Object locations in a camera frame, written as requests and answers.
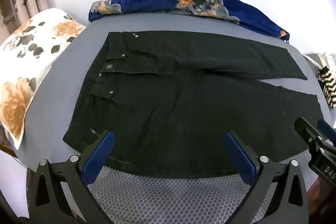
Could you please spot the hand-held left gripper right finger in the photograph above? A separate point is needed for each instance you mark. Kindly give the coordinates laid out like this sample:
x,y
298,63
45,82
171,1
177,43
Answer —
x,y
237,153

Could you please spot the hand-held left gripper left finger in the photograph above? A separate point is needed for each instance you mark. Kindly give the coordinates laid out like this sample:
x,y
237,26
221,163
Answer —
x,y
101,151

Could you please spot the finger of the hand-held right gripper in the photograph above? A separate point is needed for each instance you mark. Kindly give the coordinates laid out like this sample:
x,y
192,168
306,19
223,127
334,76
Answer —
x,y
326,129
308,132

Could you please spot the black pants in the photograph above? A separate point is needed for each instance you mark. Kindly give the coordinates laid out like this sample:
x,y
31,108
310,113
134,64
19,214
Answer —
x,y
183,98

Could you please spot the black white striped cloth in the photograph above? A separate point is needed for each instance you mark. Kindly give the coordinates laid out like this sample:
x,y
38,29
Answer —
x,y
328,85

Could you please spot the grey mesh bed mat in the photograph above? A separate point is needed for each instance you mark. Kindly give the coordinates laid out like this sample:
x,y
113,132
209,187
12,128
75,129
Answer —
x,y
162,195

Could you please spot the white floral pillow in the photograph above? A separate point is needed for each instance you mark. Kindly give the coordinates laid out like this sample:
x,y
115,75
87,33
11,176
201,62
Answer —
x,y
29,61

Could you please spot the blue floral blanket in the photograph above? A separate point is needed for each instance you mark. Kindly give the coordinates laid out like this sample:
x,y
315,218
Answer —
x,y
162,1

